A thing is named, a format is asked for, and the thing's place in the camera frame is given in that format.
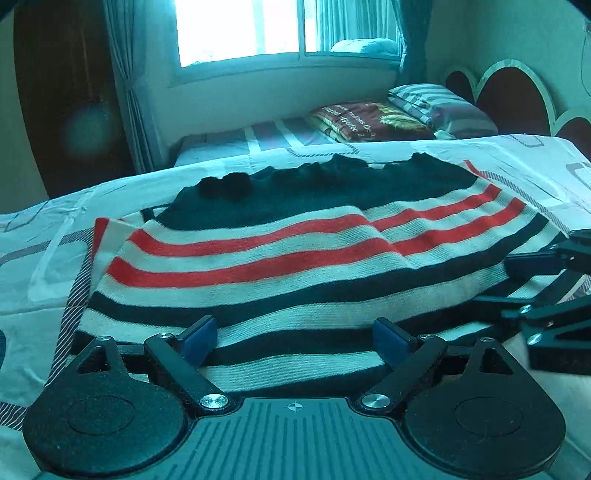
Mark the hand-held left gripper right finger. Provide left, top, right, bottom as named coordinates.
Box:
left=358, top=318, right=516, bottom=415

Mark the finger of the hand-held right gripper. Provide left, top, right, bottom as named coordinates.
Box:
left=503, top=230, right=591, bottom=278
left=473, top=276, right=591, bottom=331

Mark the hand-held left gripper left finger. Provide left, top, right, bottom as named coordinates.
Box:
left=76, top=315, right=232, bottom=415

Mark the striped knit sweater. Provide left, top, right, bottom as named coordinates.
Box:
left=74, top=152, right=588, bottom=398

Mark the red scalloped headboard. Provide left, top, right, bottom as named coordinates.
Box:
left=442, top=58, right=591, bottom=161

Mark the patterned white bed sheet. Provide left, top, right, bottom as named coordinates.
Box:
left=0, top=133, right=591, bottom=480

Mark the striped grey pillow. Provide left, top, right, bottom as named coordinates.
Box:
left=386, top=82, right=500, bottom=140

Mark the red printed blanket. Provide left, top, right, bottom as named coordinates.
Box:
left=308, top=99, right=435, bottom=144

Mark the blue curtain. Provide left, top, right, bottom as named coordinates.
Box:
left=103, top=0, right=158, bottom=175
left=392, top=0, right=433, bottom=87

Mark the light blue cushion on sill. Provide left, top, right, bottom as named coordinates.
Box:
left=329, top=38, right=399, bottom=59

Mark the dark wooden door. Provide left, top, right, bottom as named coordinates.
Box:
left=13, top=0, right=136, bottom=200

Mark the glass window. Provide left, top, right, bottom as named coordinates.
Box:
left=174, top=0, right=400, bottom=71

